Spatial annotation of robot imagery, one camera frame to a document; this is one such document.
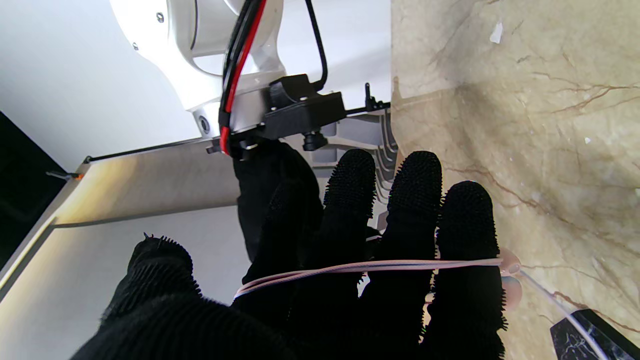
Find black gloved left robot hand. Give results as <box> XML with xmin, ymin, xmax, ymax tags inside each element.
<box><xmin>70</xmin><ymin>148</ymin><xmax>507</xmax><ymax>360</ymax></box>

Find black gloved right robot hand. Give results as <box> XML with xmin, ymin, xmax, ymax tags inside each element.
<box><xmin>232</xmin><ymin>140</ymin><xmax>323</xmax><ymax>266</ymax></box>

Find pink wired earphone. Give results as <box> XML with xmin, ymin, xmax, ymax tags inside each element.
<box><xmin>234</xmin><ymin>247</ymin><xmax>611</xmax><ymax>360</ymax></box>

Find black T rack marble base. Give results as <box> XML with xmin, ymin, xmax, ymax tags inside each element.
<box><xmin>550</xmin><ymin>309</ymin><xmax>640</xmax><ymax>360</ymax></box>

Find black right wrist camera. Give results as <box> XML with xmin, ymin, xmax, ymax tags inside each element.
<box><xmin>260</xmin><ymin>74</ymin><xmax>348</xmax><ymax>152</ymax></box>

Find red black right arm cables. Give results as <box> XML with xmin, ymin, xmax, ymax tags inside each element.
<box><xmin>217</xmin><ymin>0</ymin><xmax>268</xmax><ymax>156</ymax></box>

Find black right camera cable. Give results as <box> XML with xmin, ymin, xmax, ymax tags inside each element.
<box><xmin>304</xmin><ymin>0</ymin><xmax>330</xmax><ymax>92</ymax></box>

